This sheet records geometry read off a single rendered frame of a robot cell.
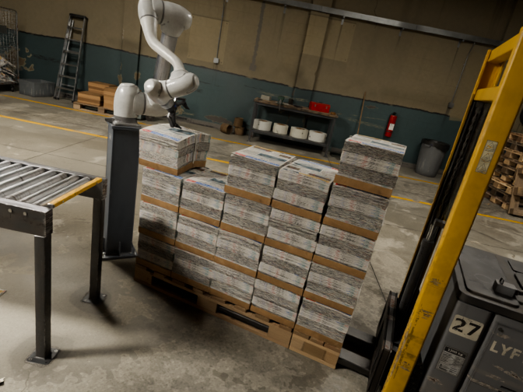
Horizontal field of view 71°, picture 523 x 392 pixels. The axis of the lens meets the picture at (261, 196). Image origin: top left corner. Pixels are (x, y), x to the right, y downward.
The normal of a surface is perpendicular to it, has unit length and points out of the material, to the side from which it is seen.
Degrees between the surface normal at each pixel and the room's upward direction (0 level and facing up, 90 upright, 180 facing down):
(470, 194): 90
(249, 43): 90
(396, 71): 90
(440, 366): 90
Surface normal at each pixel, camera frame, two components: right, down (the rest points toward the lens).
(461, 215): -0.37, 0.24
